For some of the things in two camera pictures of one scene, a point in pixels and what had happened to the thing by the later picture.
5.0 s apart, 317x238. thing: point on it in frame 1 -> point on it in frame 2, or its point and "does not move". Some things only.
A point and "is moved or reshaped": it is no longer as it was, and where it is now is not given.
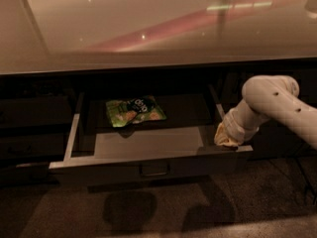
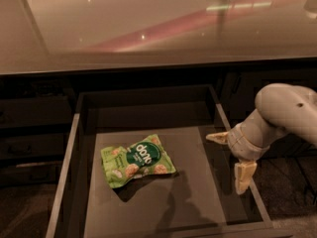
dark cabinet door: x=276 y=138 does not move
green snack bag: x=137 y=109 -> x=123 y=165
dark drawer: x=37 y=112 does not move
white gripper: x=235 y=127 -> x=238 y=141
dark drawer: x=37 y=146 does not move
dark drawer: x=126 y=139 is moved or reshaped
